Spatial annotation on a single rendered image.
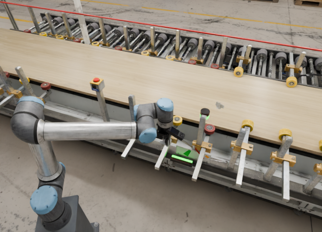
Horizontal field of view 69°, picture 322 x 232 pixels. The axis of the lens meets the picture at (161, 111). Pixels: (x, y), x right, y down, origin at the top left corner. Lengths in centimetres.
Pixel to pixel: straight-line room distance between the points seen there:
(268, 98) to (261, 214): 107
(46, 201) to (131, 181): 112
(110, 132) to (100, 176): 151
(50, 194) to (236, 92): 159
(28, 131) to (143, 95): 109
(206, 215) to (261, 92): 121
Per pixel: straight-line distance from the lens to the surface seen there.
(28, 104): 126
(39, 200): 161
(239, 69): 225
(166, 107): 123
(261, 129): 184
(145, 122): 116
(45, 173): 162
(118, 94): 203
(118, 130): 113
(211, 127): 174
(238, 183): 144
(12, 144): 330
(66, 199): 187
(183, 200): 240
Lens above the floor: 217
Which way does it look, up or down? 44 degrees down
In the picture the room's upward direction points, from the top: 1 degrees counter-clockwise
